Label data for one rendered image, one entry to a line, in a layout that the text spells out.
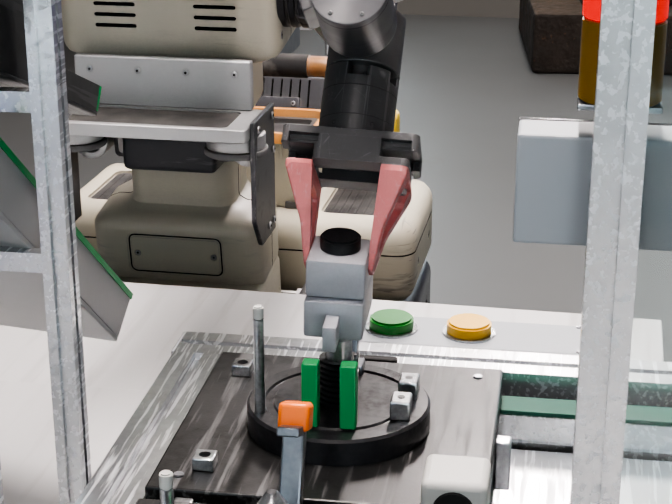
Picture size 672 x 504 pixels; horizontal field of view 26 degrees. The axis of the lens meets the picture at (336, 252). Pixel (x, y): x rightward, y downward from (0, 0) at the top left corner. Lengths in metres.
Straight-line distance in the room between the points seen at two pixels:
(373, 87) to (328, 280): 0.15
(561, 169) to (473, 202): 3.93
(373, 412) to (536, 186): 0.27
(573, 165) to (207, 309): 0.81
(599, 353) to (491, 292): 3.16
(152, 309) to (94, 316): 0.45
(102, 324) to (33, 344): 0.37
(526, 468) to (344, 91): 0.34
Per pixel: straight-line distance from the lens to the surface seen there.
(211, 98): 1.76
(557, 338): 1.31
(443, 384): 1.19
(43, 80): 1.04
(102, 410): 1.41
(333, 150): 1.06
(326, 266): 1.05
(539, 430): 1.21
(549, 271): 4.23
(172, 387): 1.21
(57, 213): 1.06
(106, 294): 1.21
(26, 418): 1.41
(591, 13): 0.88
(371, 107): 1.08
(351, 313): 1.06
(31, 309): 1.22
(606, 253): 0.88
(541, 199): 0.90
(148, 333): 1.58
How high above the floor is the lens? 1.47
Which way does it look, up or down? 20 degrees down
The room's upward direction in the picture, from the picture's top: straight up
